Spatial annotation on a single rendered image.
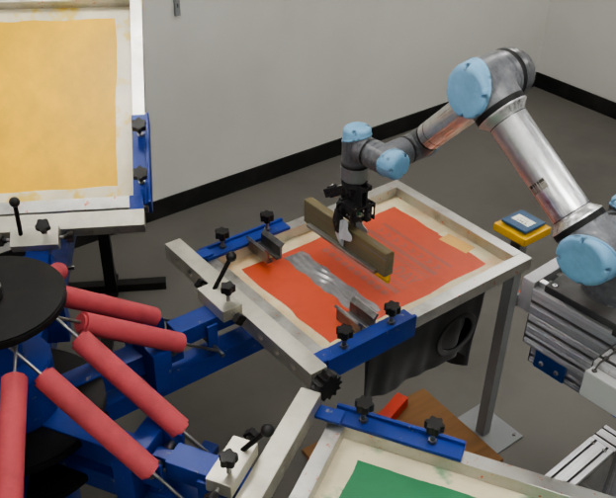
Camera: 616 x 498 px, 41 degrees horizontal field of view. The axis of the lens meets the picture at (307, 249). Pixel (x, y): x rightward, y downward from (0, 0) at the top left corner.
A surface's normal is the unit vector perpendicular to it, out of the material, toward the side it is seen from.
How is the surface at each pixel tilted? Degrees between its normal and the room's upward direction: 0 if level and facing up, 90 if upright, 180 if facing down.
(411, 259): 0
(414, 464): 0
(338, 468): 0
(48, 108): 32
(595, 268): 95
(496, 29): 90
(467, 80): 85
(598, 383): 90
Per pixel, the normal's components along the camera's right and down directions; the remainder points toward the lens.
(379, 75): 0.62, 0.45
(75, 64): 0.09, -0.41
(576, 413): 0.02, -0.83
